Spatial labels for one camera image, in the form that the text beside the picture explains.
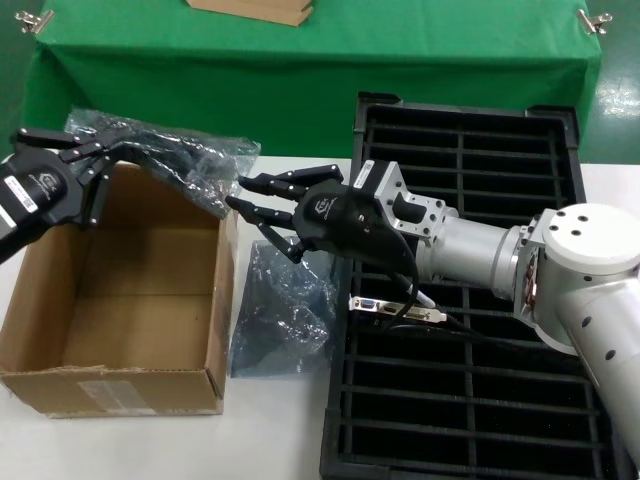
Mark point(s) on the black slotted container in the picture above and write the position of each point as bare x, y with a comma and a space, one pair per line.
467, 400

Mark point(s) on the open brown cardboard box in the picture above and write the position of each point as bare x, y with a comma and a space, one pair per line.
140, 325

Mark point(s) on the grey antistatic bag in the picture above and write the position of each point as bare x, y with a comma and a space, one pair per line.
150, 132
280, 320

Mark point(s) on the metal binder clip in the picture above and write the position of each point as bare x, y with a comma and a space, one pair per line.
34, 21
595, 21

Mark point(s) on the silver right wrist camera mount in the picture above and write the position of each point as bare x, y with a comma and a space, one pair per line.
390, 190

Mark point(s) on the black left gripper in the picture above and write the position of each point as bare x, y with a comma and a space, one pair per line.
45, 195

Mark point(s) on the flat folded cardboard box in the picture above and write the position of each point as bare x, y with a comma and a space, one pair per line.
250, 10

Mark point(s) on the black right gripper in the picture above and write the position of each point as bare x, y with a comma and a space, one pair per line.
345, 225

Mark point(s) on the green tablecloth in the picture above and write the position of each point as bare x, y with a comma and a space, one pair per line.
250, 75

